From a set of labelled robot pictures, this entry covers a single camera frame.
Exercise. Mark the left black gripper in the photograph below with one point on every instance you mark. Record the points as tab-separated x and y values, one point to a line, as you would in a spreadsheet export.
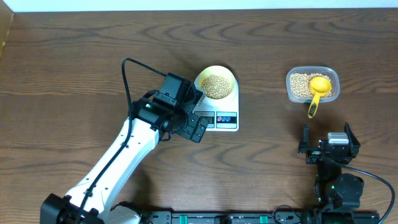
188	131

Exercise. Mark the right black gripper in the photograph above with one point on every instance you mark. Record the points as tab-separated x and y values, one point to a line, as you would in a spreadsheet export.
313	155

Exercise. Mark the yellow measuring scoop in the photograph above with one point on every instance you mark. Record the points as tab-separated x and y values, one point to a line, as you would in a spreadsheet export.
319	87

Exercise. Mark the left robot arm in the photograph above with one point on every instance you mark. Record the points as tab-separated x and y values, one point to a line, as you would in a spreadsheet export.
168	110

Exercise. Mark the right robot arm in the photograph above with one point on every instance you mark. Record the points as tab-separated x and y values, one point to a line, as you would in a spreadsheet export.
332	187

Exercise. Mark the white digital kitchen scale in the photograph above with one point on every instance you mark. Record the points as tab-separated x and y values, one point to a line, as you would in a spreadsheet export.
223	115

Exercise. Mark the soybeans in bowl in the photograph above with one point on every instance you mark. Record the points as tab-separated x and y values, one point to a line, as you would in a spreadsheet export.
216	87

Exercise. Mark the pale yellow bowl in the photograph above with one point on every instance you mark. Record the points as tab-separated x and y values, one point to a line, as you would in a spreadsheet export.
220	71

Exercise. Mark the soybeans pile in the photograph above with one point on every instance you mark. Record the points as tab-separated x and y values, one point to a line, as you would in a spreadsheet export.
300	83

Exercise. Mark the clear plastic container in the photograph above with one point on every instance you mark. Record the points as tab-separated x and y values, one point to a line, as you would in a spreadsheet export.
332	94

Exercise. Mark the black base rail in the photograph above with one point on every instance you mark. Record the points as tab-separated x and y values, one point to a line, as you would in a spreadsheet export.
242	217

